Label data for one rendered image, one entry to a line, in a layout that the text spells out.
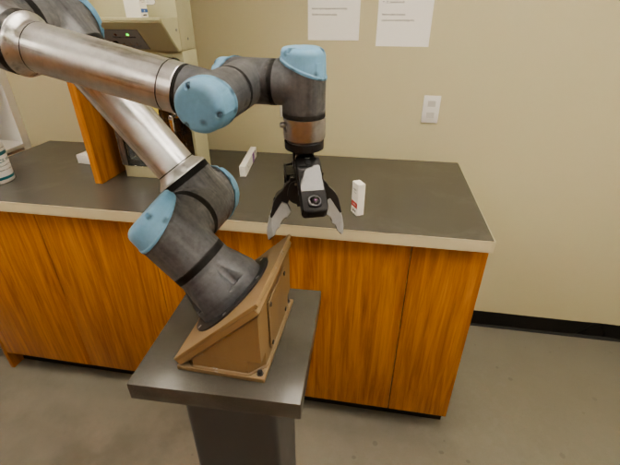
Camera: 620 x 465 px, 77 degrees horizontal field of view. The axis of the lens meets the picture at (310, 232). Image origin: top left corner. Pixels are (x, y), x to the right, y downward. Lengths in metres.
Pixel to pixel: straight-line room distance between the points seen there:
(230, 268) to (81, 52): 0.40
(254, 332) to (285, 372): 0.13
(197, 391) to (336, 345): 0.87
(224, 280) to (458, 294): 0.87
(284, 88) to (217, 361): 0.49
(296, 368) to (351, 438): 1.07
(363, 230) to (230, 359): 0.64
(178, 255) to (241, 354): 0.21
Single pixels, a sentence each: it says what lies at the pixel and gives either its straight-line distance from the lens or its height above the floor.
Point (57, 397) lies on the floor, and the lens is 2.25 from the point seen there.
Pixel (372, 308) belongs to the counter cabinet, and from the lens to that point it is 1.43.
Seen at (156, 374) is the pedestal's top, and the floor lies 0.94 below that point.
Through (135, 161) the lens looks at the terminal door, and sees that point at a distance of 1.72.
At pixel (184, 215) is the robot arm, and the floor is 1.21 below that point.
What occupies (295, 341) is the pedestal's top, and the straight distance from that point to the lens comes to 0.83.
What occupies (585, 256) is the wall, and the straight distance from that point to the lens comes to 2.32.
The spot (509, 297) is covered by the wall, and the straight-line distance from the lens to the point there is 2.36.
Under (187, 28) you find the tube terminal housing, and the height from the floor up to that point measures 1.48.
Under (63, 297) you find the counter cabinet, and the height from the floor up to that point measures 0.50.
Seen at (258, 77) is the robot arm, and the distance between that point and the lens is 0.69.
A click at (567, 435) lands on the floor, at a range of 2.12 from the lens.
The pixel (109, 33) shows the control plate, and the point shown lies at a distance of 1.55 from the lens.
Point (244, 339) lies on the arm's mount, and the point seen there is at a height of 1.04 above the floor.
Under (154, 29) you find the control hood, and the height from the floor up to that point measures 1.48.
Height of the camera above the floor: 1.53
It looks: 29 degrees down
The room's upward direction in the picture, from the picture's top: straight up
